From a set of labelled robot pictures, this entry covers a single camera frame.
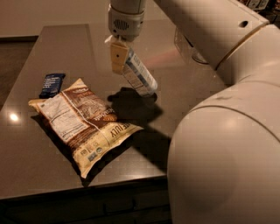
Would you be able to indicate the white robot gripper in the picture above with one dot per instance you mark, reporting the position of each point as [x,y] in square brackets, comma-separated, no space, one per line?
[126,24]

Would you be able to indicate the clear plastic water bottle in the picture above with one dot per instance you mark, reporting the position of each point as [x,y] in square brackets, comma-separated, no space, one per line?
[138,76]

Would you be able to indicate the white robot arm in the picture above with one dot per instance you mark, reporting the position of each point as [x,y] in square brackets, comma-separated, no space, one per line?
[224,158]

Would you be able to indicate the dark blue snack bar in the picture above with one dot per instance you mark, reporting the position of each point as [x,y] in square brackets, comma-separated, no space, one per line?
[52,85]

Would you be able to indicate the brown and cream snack bag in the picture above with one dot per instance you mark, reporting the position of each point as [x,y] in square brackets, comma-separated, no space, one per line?
[84,123]

